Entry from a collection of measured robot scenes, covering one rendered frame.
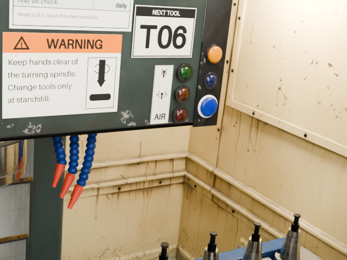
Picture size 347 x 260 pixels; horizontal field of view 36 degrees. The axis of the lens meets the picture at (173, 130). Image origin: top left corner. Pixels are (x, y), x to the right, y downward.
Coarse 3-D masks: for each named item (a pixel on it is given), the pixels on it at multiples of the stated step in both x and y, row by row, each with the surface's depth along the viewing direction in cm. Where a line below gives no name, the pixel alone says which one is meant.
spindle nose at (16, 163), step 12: (0, 144) 80; (12, 144) 81; (24, 144) 85; (0, 156) 80; (12, 156) 82; (24, 156) 86; (0, 168) 81; (12, 168) 82; (24, 168) 87; (0, 180) 81; (12, 180) 83
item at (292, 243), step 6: (288, 234) 114; (294, 234) 114; (300, 234) 114; (288, 240) 114; (294, 240) 114; (300, 240) 115; (282, 246) 116; (288, 246) 114; (294, 246) 114; (282, 252) 115; (288, 252) 114; (294, 252) 114; (282, 258) 115; (288, 258) 114; (294, 258) 114
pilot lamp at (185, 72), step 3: (183, 69) 77; (186, 69) 77; (189, 69) 77; (180, 72) 77; (183, 72) 77; (186, 72) 77; (189, 72) 77; (180, 75) 77; (183, 75) 77; (186, 75) 77; (189, 75) 77; (183, 78) 77; (186, 78) 77
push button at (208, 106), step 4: (204, 100) 80; (208, 100) 80; (212, 100) 81; (204, 104) 80; (208, 104) 80; (212, 104) 81; (216, 104) 81; (200, 108) 80; (204, 108) 80; (208, 108) 81; (212, 108) 81; (216, 108) 82; (204, 112) 81; (208, 112) 81; (212, 112) 81; (208, 116) 81
